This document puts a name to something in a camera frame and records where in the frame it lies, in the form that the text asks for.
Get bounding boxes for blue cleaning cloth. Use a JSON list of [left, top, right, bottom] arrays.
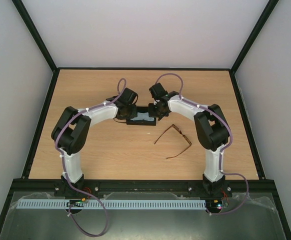
[[131, 112, 155, 122]]

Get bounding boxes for black mounting rail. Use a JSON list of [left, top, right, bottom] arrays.
[[9, 178, 278, 198]]

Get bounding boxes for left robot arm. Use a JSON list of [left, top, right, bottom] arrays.
[[51, 88, 139, 197]]

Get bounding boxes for purple cable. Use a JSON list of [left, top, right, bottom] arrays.
[[54, 77, 110, 237], [154, 72, 249, 217]]

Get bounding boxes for light blue cable duct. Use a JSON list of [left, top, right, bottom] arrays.
[[16, 199, 206, 210]]

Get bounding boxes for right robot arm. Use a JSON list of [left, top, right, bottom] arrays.
[[149, 82, 232, 196]]

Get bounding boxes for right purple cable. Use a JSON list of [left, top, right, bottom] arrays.
[[154, 72, 249, 217]]

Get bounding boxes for metal plate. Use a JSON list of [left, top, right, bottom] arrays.
[[0, 192, 286, 240]]

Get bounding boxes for black glasses case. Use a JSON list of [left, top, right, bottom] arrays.
[[126, 106, 157, 126]]

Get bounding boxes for brown sunglasses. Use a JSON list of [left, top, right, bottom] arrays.
[[153, 124, 192, 160]]

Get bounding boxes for black aluminium frame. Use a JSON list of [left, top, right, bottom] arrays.
[[0, 0, 291, 240]]

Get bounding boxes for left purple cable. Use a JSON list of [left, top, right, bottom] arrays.
[[54, 77, 110, 237]]

